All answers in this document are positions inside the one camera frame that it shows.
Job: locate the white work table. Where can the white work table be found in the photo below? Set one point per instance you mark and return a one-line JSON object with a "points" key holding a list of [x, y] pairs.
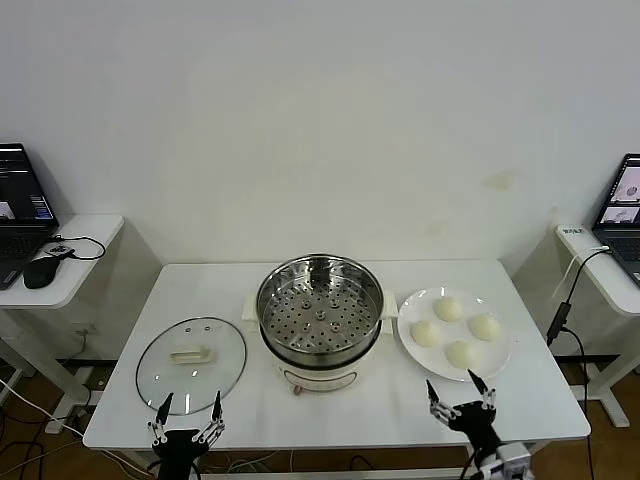
{"points": [[200, 290]]}

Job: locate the white electric cooker pot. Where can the white electric cooker pot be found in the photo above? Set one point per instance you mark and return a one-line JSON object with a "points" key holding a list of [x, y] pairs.
{"points": [[320, 377]]}

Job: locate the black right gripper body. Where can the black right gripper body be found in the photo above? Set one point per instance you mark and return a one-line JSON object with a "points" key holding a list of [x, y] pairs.
{"points": [[475, 422]]}

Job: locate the round white plate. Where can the round white plate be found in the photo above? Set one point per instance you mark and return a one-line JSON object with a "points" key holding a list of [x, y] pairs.
{"points": [[430, 365]]}

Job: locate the grey laptop with pink windows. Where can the grey laptop with pink windows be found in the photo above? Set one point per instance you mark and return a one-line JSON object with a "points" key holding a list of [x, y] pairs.
{"points": [[620, 245]]}

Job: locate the black computer mouse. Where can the black computer mouse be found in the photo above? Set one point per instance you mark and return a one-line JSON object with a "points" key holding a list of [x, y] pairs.
{"points": [[41, 272]]}

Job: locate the white side table with label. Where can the white side table with label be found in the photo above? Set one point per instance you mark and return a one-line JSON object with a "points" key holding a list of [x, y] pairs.
{"points": [[600, 280]]}

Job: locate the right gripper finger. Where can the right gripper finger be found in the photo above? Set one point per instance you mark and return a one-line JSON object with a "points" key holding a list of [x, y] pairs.
{"points": [[434, 400], [481, 387]]}

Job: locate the black laptop with dark screen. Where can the black laptop with dark screen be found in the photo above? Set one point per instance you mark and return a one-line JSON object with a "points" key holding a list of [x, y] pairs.
{"points": [[20, 250]]}

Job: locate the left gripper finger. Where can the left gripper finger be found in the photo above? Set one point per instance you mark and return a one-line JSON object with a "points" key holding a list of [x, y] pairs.
{"points": [[165, 408], [217, 407]]}

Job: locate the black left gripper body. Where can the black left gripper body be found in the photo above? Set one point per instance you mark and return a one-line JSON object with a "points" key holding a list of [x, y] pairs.
{"points": [[177, 450]]}

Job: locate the perforated steel steamer basket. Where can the perforated steel steamer basket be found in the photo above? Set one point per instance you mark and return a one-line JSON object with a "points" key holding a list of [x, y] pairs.
{"points": [[320, 325]]}

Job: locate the white steamed baozi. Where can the white steamed baozi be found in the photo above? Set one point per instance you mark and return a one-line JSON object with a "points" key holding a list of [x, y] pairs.
{"points": [[484, 327], [425, 333], [462, 354], [447, 308]]}

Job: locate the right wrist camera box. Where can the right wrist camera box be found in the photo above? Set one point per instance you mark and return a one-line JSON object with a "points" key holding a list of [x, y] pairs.
{"points": [[510, 457]]}

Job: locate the white side table with mouse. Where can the white side table with mouse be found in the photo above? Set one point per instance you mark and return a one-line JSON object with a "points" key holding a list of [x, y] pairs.
{"points": [[85, 235]]}

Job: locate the small black usb hub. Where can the small black usb hub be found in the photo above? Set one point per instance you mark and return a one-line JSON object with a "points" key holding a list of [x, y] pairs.
{"points": [[60, 251]]}

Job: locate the round glass pot lid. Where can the round glass pot lid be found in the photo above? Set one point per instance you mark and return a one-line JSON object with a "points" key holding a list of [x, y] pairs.
{"points": [[190, 355]]}

